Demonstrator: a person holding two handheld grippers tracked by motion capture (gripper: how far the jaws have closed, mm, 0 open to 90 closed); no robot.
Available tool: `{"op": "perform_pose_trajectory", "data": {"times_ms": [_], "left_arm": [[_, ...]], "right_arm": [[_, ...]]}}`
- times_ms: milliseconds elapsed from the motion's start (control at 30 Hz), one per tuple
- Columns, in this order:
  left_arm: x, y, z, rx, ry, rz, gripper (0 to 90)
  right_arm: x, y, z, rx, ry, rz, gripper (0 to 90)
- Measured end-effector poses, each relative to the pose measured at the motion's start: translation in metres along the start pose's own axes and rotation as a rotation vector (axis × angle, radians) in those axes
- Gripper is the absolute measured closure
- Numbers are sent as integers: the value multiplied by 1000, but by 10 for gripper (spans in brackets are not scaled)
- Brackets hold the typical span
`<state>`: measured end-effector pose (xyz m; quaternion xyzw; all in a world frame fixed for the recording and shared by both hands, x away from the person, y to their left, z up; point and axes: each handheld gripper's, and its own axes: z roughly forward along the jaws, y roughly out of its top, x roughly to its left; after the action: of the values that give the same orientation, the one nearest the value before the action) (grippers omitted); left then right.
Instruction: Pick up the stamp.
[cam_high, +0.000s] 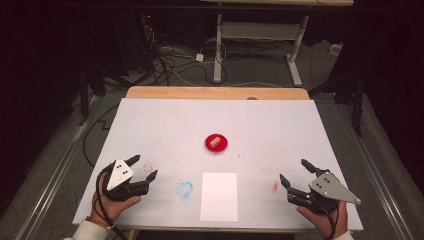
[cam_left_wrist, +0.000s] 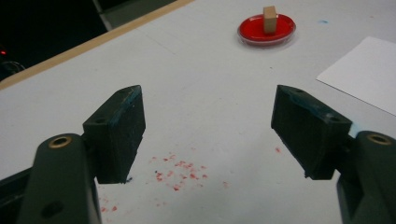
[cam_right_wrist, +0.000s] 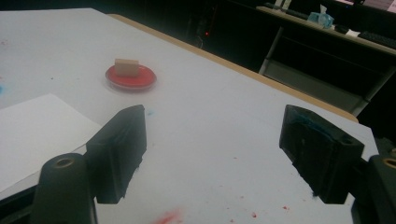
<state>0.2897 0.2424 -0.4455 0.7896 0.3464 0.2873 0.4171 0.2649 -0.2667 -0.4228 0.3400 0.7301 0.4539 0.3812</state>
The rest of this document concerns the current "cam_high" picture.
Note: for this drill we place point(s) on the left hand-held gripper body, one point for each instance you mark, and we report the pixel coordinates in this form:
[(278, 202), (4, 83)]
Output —
[(118, 175)]

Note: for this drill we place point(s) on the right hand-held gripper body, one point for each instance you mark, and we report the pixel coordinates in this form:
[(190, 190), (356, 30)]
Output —
[(328, 190)]

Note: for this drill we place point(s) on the round red ink pad dish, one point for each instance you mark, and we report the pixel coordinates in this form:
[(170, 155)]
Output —
[(221, 145)]

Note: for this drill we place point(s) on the small wooden stamp block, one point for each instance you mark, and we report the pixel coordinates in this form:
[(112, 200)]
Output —
[(215, 142)]

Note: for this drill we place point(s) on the person's left hand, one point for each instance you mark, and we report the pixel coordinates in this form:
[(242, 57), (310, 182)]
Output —
[(115, 207)]

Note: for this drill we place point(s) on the person's right hand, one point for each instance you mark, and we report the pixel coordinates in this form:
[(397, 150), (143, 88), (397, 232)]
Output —
[(321, 223)]

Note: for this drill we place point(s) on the large white board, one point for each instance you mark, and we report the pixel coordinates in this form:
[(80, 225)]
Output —
[(186, 126)]

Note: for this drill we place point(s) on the white paper sheet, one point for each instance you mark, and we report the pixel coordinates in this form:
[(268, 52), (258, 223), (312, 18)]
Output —
[(219, 196)]

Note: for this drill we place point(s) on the black metal stand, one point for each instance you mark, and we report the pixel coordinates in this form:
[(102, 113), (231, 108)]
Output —
[(358, 106)]

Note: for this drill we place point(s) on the wooden table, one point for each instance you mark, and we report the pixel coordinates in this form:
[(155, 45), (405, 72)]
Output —
[(216, 92)]

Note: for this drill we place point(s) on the dark equipment box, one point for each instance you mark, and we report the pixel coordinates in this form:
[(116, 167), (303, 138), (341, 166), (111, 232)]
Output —
[(130, 43)]

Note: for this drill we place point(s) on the white floor box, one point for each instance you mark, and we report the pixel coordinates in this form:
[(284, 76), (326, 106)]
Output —
[(335, 49)]

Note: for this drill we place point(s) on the small white power adapter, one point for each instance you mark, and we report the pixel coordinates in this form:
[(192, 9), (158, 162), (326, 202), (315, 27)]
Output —
[(199, 57)]

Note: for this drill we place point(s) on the metal floor rail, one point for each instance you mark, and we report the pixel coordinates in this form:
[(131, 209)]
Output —
[(53, 176), (376, 173)]

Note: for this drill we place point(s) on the white desk frame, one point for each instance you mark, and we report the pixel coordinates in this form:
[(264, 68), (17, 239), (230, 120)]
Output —
[(218, 50)]

